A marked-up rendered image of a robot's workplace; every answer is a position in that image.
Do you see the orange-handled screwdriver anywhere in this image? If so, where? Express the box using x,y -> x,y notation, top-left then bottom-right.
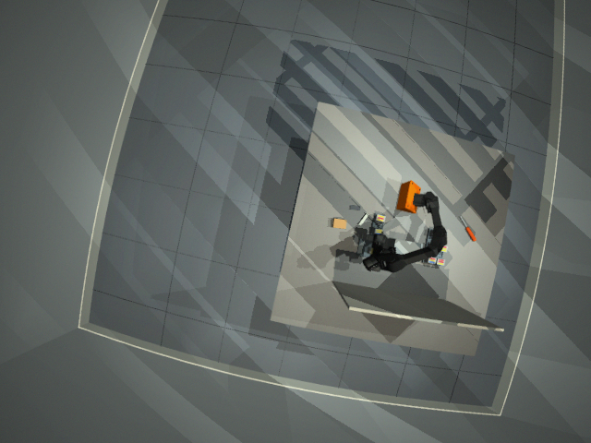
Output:
462,219 -> 476,241

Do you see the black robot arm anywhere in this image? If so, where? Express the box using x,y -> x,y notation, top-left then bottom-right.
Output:
362,192 -> 448,272

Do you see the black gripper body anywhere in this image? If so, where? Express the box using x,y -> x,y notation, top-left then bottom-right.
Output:
371,234 -> 387,272

